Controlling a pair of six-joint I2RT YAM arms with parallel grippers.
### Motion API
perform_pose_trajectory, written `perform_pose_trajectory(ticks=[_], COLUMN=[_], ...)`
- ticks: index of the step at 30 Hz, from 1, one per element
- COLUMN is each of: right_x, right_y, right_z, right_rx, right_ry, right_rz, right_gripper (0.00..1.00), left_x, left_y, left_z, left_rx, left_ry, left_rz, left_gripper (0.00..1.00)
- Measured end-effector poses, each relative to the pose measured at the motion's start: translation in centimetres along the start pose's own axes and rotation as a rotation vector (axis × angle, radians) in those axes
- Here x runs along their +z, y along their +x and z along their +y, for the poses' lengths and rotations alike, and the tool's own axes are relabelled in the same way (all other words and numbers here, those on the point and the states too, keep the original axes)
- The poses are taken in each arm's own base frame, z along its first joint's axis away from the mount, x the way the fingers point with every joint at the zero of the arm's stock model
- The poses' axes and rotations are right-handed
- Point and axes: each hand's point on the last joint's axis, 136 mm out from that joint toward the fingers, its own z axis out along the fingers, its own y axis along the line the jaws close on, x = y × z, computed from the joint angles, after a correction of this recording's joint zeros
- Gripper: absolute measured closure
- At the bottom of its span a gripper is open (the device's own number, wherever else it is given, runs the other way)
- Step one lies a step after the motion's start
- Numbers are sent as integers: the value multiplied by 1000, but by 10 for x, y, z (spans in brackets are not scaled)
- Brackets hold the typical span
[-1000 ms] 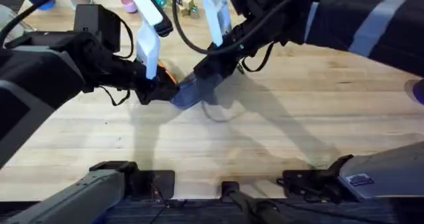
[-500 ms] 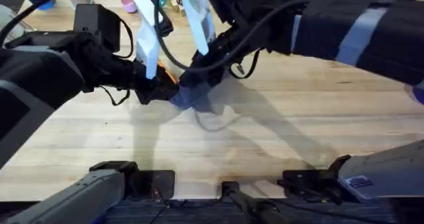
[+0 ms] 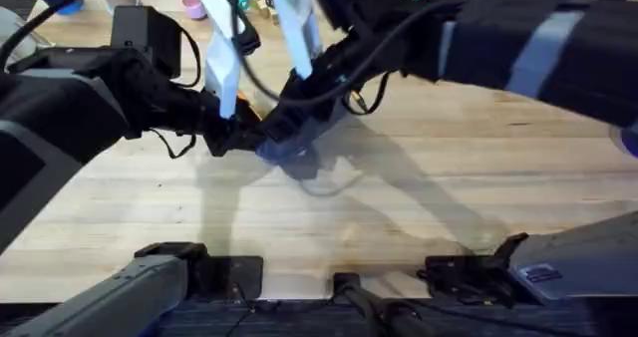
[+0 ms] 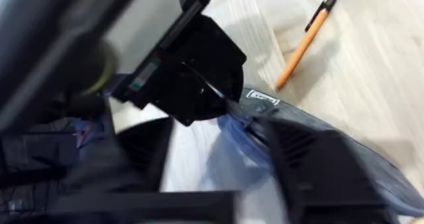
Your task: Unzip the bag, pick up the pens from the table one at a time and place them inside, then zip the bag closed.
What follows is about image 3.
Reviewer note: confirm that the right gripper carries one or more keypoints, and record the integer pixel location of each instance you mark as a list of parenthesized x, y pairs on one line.
[(344, 63)]

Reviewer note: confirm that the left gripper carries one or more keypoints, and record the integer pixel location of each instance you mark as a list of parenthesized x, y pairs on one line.
[(149, 98)]

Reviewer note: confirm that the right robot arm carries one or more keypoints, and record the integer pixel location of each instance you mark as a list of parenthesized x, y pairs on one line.
[(548, 48)]

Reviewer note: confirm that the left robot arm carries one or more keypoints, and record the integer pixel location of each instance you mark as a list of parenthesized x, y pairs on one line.
[(60, 122)]

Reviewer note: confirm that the pale left wrist plate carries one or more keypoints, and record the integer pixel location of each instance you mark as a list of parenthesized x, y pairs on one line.
[(222, 53)]

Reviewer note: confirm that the pale wrist plate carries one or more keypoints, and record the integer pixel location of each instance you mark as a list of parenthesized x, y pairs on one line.
[(296, 23), (222, 53)]

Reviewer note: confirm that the pale right wrist plate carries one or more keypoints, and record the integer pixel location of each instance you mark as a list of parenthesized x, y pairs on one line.
[(296, 23)]

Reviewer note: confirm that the toy blocks heap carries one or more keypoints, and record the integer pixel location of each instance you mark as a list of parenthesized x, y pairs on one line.
[(261, 7)]

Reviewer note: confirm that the pink cup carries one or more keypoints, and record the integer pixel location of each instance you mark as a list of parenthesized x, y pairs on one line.
[(193, 6)]

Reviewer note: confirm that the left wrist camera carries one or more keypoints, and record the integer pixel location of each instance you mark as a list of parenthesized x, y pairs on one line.
[(147, 38)]

